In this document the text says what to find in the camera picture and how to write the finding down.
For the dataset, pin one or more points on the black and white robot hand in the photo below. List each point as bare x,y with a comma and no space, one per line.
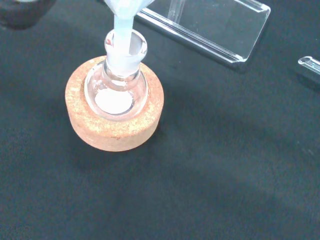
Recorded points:
17,12

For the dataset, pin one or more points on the glass round-bottom flask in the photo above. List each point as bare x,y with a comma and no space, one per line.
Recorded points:
112,100

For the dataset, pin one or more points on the clear funnel stand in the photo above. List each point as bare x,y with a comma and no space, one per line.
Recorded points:
220,27

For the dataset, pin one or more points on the black cloth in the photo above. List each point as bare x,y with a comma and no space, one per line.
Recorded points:
200,175

